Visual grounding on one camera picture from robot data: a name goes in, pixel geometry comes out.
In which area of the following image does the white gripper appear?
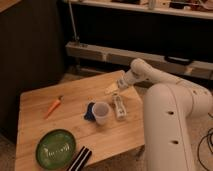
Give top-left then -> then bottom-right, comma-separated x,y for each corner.
105,75 -> 134,94

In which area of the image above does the white bottle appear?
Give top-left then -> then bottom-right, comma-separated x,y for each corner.
112,94 -> 127,120

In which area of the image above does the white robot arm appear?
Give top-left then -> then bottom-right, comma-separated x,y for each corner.
106,58 -> 213,171

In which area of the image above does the translucent plastic cup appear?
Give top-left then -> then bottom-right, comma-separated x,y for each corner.
92,102 -> 110,125

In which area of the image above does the wooden table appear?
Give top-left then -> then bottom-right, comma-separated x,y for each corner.
15,70 -> 144,171

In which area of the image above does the blue cloth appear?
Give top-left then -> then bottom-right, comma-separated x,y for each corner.
84,102 -> 95,121

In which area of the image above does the grey metal beam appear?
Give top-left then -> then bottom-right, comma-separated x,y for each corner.
65,42 -> 213,80

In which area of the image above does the orange toy carrot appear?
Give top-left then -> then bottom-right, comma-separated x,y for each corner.
44,96 -> 63,119

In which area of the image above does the metal pole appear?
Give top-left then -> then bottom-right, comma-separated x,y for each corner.
68,0 -> 80,44

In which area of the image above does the black white striped object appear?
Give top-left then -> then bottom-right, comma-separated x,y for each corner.
67,146 -> 92,171

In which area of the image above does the green plate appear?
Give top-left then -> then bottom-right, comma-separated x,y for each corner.
35,129 -> 76,170

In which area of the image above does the dark cabinet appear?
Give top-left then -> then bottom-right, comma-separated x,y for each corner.
0,0 -> 65,142

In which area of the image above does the white shelf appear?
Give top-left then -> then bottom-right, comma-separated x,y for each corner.
62,0 -> 213,20

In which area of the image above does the black cable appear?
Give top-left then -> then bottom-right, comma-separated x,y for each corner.
195,113 -> 213,171

